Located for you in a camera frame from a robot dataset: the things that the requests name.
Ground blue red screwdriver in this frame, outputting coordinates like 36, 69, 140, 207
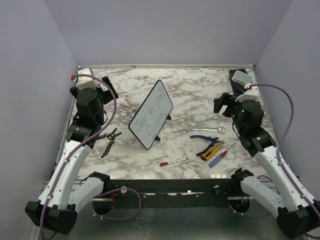
208, 143, 236, 168

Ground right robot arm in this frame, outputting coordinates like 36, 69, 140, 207
213, 92, 320, 239

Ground silver combination wrench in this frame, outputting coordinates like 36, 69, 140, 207
183, 124, 226, 135

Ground black flat box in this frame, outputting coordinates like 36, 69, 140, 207
228, 68, 248, 96

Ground blue handled pliers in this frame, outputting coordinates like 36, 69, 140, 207
189, 134, 221, 157

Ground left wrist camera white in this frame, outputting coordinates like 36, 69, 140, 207
71, 68, 99, 91

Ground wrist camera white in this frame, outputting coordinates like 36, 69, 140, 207
71, 68, 99, 91
235, 83, 260, 102

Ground black wire stripper pliers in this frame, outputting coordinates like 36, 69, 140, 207
96, 127, 122, 159

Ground white whiteboard marker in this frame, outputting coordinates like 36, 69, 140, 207
166, 157, 188, 165

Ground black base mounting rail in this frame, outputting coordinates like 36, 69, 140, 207
49, 172, 261, 210

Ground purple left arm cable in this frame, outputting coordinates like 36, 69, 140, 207
39, 67, 118, 240

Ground small black-framed whiteboard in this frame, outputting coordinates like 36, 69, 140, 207
128, 79, 173, 150

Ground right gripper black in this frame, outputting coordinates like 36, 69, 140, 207
213, 91, 246, 134

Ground red marker cap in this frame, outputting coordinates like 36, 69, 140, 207
159, 162, 169, 167

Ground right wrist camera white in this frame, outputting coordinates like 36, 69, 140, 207
235, 83, 260, 102

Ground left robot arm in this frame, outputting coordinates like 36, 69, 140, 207
25, 74, 119, 237

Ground yellow utility knife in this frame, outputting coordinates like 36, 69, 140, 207
200, 143, 224, 161

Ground white small box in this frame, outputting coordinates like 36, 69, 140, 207
231, 70, 253, 85

